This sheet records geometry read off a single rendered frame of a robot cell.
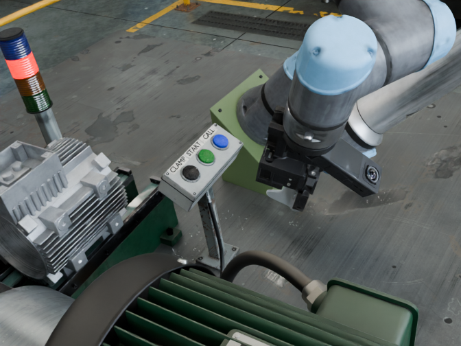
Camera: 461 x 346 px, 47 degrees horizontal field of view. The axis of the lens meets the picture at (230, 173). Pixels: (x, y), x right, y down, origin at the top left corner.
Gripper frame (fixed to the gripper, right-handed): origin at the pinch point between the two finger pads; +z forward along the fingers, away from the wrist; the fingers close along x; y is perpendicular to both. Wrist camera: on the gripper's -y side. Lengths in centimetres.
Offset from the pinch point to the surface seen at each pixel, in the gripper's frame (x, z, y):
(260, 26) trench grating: -256, 220, 62
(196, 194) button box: 1.1, 6.5, 16.8
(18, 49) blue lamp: -23, 15, 67
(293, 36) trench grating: -241, 206, 34
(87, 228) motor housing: 10.8, 13.5, 33.6
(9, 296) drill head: 29.8, -9.9, 29.7
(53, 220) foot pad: 13.9, 6.0, 36.5
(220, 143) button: -11.2, 8.1, 16.8
